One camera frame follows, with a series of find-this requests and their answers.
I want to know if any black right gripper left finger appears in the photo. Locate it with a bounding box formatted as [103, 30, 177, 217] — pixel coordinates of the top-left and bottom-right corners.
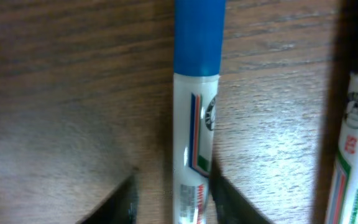
[77, 174, 139, 224]

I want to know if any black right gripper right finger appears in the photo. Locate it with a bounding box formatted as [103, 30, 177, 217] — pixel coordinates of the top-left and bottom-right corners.
[209, 158, 272, 224]

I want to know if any blue whiteboard marker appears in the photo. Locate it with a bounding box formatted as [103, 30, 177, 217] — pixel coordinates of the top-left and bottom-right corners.
[173, 0, 226, 224]

